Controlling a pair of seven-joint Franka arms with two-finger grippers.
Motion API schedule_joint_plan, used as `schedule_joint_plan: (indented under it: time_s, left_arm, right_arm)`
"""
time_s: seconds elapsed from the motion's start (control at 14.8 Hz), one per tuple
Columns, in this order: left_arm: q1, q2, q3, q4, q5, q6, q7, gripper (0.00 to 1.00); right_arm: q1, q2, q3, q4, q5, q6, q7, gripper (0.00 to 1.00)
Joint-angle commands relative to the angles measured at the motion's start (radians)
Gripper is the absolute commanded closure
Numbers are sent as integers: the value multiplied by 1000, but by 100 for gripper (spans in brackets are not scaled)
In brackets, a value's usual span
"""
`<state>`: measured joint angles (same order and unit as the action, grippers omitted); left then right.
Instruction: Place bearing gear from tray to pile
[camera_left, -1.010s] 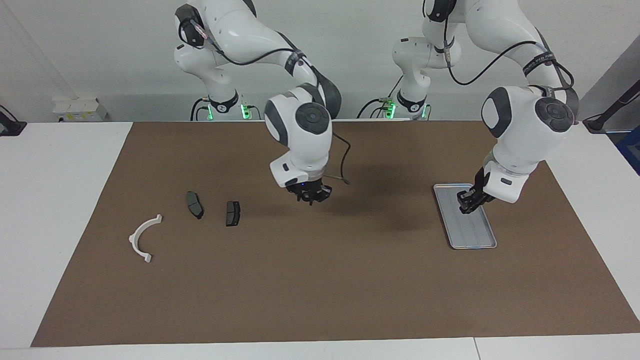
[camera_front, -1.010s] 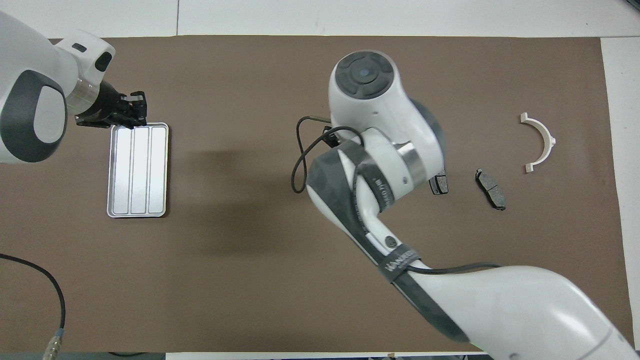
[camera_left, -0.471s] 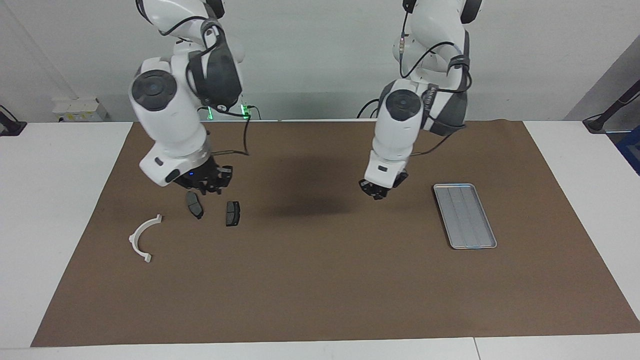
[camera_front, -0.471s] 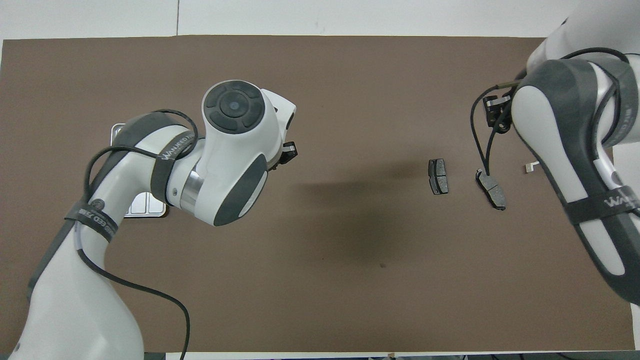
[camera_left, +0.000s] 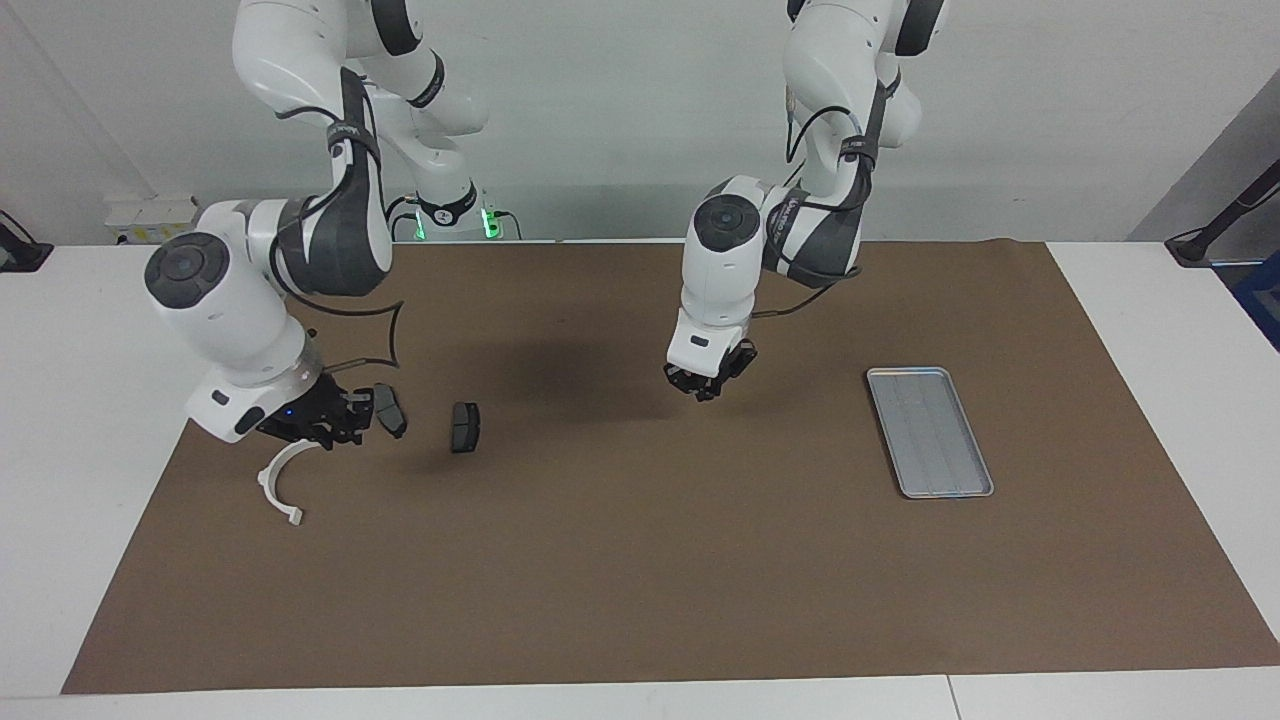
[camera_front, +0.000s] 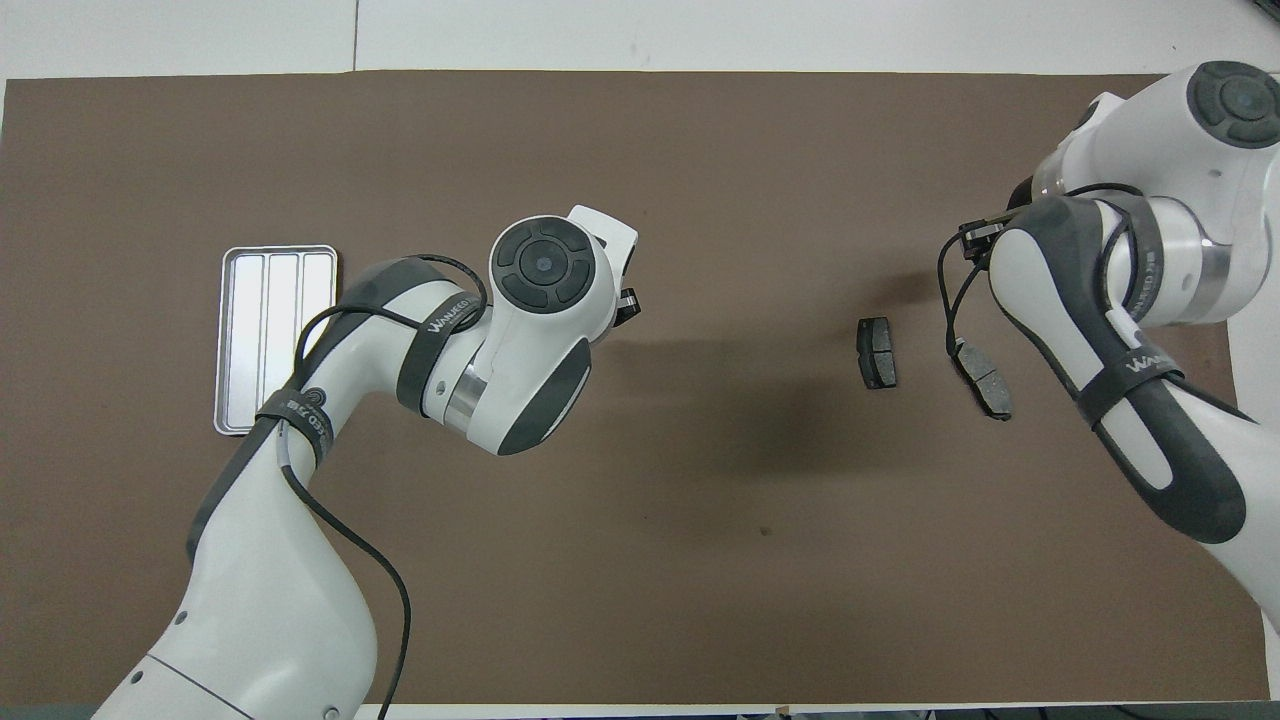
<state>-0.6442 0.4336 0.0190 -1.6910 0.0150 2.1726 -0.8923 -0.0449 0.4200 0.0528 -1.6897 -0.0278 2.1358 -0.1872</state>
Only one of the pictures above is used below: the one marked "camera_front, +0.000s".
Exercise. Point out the short rectangular grey brake pad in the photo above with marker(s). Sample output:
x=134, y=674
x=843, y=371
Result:
x=878, y=352

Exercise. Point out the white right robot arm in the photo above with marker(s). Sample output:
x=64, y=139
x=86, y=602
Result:
x=1200, y=270

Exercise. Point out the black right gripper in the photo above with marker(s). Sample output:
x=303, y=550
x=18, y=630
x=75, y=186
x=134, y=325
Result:
x=980, y=240

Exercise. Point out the long curved grey brake pad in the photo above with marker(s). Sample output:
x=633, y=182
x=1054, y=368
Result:
x=988, y=385

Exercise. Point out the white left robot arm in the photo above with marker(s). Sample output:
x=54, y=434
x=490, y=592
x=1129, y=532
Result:
x=270, y=600

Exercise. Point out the brown table mat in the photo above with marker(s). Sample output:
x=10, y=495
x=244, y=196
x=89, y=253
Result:
x=720, y=560

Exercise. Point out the silver metal tray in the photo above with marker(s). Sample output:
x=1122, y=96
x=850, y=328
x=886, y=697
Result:
x=260, y=330

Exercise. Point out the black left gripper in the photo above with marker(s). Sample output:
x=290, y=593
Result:
x=625, y=308

